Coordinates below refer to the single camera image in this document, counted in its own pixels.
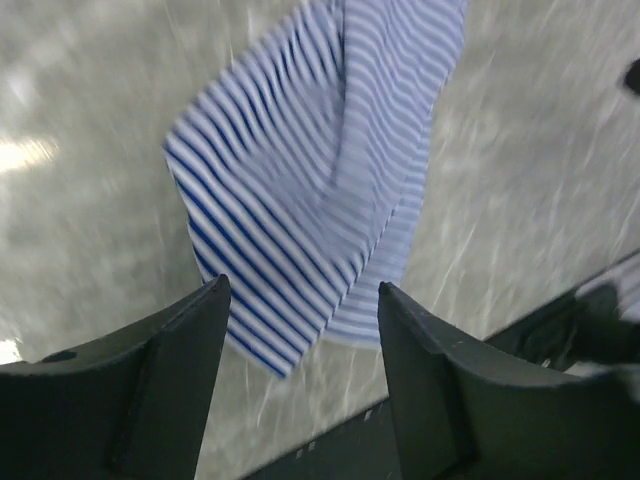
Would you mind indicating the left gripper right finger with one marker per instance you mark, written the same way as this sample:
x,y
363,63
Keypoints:
x,y
500,415

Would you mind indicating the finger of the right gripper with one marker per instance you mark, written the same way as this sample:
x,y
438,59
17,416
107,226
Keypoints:
x,y
631,79

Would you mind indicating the black base beam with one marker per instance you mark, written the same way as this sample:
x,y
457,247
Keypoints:
x,y
500,390

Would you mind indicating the striped tank top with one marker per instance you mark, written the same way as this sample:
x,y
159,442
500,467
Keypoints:
x,y
303,165

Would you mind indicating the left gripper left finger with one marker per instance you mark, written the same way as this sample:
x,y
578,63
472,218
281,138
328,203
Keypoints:
x,y
129,405

